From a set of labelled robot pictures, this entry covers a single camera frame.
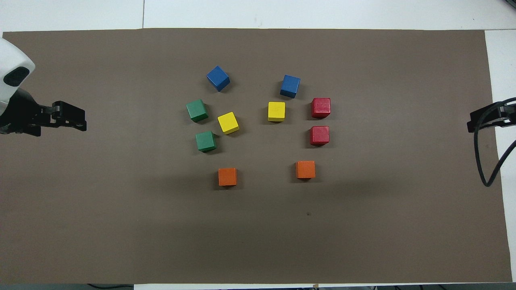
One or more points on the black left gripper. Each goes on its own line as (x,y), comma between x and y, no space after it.
(18,114)

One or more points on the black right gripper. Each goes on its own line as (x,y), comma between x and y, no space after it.
(508,112)

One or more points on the green wooden cube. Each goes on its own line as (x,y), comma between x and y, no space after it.
(206,141)
(197,110)

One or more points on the red wooden cube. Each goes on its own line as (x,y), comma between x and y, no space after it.
(319,135)
(321,107)

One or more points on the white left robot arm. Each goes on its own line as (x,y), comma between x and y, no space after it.
(12,56)

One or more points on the blue wooden cube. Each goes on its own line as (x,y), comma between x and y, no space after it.
(218,78)
(290,85)

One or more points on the yellow wooden cube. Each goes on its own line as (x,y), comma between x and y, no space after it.
(276,110)
(228,122)

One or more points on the orange wooden cube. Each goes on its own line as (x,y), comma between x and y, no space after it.
(227,176)
(305,169)

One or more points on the brown table mat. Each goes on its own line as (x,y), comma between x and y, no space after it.
(258,233)

